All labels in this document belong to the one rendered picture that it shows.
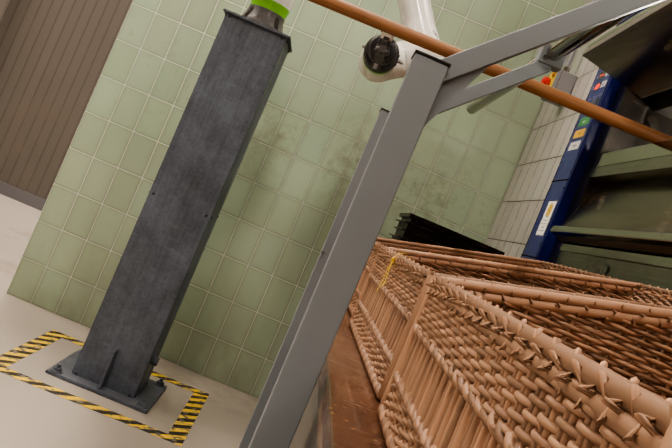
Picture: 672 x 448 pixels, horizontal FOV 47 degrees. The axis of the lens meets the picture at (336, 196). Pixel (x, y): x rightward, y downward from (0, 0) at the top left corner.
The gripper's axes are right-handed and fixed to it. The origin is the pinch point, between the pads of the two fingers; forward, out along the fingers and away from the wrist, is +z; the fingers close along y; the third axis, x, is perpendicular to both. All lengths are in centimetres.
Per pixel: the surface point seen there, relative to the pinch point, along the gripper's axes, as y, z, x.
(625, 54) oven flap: -20, -8, -55
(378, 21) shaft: 0.1, 7.3, 3.0
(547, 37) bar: 16, 93, -18
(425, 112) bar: 29, 94, -8
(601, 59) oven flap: -20, -20, -53
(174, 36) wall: 5, -116, 76
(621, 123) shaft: 0, 7, -56
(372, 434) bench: 61, 108, -14
